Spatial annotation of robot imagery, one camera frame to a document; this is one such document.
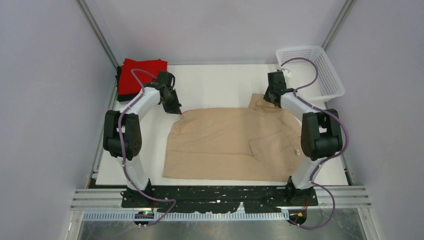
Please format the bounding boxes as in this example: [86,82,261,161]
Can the beige t shirt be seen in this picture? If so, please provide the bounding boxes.
[163,93,304,182]

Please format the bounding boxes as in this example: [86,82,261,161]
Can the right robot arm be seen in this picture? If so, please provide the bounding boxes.
[264,71,343,205]

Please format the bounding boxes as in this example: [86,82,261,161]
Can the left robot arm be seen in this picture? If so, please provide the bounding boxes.
[103,71,182,207]

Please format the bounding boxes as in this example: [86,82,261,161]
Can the red folded t shirt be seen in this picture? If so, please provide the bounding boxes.
[118,58,169,97]

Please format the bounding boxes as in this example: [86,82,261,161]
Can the white plastic basket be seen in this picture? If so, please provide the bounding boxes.
[275,45,346,104]

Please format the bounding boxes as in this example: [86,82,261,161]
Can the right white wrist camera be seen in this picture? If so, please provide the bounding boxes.
[278,68,292,78]

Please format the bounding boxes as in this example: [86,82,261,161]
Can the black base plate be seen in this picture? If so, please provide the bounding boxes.
[120,185,318,214]

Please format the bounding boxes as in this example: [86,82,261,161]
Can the aluminium frame rail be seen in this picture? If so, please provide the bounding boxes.
[70,186,372,211]

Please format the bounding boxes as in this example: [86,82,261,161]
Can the white slotted cable duct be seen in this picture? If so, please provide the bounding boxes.
[82,210,289,222]

